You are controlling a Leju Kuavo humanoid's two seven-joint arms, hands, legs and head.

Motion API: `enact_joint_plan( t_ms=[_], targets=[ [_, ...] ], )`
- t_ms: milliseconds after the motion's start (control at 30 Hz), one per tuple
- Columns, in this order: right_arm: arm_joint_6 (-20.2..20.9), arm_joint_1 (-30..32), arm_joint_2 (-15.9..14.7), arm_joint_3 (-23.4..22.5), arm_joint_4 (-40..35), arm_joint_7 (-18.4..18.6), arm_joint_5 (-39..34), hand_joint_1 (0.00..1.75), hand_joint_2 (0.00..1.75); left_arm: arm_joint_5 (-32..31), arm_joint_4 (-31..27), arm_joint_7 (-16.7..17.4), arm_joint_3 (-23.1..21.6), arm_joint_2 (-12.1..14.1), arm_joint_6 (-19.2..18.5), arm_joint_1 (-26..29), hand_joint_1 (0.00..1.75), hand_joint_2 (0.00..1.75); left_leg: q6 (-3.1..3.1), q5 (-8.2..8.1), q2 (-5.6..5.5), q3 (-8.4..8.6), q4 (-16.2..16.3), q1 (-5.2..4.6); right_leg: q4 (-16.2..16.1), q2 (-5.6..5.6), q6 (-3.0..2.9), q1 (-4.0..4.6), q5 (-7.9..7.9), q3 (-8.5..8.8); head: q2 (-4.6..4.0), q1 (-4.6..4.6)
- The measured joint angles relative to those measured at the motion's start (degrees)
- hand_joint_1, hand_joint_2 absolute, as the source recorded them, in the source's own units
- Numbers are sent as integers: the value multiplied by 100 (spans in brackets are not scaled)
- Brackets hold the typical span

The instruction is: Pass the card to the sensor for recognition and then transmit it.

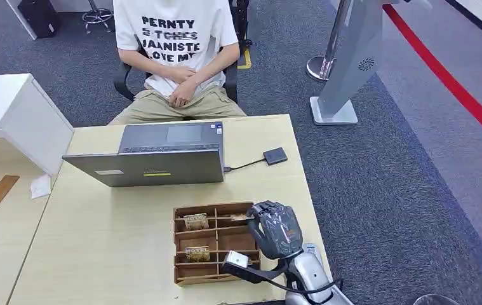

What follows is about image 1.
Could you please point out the person's left hand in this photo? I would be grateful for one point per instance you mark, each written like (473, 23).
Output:
(184, 94)

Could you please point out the person's right hand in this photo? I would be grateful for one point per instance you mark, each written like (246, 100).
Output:
(179, 74)

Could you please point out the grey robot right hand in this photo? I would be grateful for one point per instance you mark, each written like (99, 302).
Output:
(276, 231)

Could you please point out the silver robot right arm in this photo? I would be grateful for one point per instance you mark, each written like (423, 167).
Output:
(312, 273)

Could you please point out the black office chair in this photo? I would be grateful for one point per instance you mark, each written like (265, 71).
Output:
(119, 84)

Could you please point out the person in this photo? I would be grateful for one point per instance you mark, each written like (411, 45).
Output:
(173, 12)

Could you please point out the black card reader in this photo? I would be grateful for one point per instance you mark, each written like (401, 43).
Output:
(275, 156)

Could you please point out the black stand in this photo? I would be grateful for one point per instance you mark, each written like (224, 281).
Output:
(242, 25)

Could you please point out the grey laptop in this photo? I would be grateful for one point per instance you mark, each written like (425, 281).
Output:
(152, 168)

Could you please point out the wooden card box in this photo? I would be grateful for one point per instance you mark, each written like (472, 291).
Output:
(196, 240)

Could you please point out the chrome stool base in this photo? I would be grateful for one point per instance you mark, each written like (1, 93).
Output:
(97, 17)

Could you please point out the black bag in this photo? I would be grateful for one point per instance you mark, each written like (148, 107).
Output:
(39, 17)

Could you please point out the white cabinet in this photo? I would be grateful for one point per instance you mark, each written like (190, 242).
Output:
(22, 122)

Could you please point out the white paper scrap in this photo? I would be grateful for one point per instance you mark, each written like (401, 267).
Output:
(41, 187)

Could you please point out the round glass rim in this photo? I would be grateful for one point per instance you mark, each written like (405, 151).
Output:
(434, 298)

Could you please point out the grey kiosk stand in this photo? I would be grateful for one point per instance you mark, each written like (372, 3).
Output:
(358, 46)

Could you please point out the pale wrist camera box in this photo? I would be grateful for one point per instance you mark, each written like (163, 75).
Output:
(235, 259)

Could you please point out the chrome stanchion post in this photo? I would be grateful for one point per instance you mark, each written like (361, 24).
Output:
(320, 67)

